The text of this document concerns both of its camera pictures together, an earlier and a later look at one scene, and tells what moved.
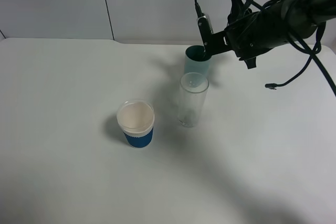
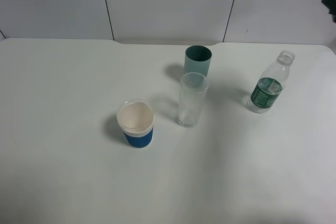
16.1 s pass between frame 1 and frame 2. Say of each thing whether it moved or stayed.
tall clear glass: stayed
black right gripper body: moved
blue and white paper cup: stayed
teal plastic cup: stayed
